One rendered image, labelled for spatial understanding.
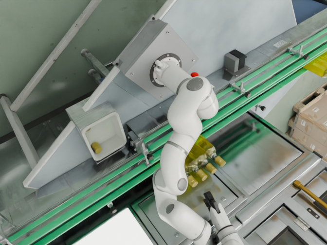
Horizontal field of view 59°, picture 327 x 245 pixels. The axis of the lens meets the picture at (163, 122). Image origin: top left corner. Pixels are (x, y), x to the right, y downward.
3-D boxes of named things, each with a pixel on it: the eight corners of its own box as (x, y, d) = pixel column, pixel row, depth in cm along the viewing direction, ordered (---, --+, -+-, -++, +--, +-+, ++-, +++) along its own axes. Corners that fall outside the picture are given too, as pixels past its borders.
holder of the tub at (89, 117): (90, 156, 142) (98, 167, 138) (72, 118, 122) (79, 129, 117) (120, 139, 148) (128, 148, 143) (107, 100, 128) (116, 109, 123)
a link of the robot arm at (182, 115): (171, 148, 105) (152, 126, 93) (203, 97, 112) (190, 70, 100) (192, 158, 100) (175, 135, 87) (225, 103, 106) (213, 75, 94)
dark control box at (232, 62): (223, 66, 164) (234, 73, 159) (224, 54, 158) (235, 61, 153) (233, 60, 167) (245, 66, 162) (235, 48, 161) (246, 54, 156)
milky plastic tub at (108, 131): (87, 151, 138) (95, 163, 133) (71, 119, 121) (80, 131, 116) (118, 132, 144) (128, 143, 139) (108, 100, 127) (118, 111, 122)
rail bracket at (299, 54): (284, 51, 170) (304, 61, 162) (287, 40, 165) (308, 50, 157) (289, 48, 171) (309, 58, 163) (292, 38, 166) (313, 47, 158)
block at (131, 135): (129, 145, 144) (136, 154, 140) (125, 133, 137) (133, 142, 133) (135, 142, 146) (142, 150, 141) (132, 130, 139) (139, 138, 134)
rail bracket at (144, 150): (137, 156, 142) (152, 173, 134) (131, 134, 129) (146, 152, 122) (142, 153, 143) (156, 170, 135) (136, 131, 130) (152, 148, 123)
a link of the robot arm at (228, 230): (236, 238, 120) (232, 232, 121) (238, 230, 113) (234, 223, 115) (220, 246, 118) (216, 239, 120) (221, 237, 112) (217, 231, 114)
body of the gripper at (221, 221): (233, 234, 121) (221, 211, 128) (236, 224, 113) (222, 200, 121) (217, 241, 119) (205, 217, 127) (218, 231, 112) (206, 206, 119)
